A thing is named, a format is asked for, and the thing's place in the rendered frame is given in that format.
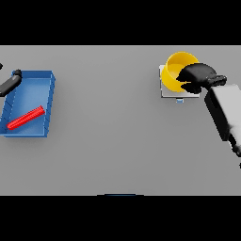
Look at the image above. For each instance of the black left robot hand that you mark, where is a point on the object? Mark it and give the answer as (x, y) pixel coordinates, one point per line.
(11, 82)

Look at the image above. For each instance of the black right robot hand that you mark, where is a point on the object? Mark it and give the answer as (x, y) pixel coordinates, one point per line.
(199, 75)

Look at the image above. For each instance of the yellow bowl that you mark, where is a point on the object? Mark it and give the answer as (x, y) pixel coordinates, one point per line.
(173, 74)

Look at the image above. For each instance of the pale square measuring scale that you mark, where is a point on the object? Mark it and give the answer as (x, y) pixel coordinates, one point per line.
(169, 93)

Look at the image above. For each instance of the red beaker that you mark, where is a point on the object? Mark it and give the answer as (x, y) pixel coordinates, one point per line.
(25, 118)

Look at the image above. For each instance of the blue tray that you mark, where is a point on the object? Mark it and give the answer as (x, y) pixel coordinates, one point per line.
(29, 100)

